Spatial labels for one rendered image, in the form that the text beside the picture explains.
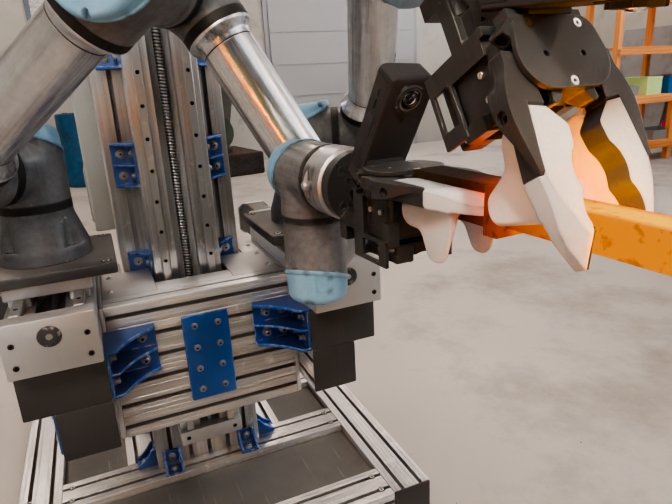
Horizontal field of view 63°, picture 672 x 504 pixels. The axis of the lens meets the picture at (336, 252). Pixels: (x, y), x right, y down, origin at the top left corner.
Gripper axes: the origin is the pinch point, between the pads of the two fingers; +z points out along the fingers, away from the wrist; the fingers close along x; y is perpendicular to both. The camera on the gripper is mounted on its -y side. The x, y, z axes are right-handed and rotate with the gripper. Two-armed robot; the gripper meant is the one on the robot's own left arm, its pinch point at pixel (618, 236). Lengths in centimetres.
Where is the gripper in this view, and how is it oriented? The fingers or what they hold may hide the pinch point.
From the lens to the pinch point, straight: 34.1
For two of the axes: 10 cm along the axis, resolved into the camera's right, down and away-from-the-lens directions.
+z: 2.7, 9.5, -1.6
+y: -3.9, 2.6, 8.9
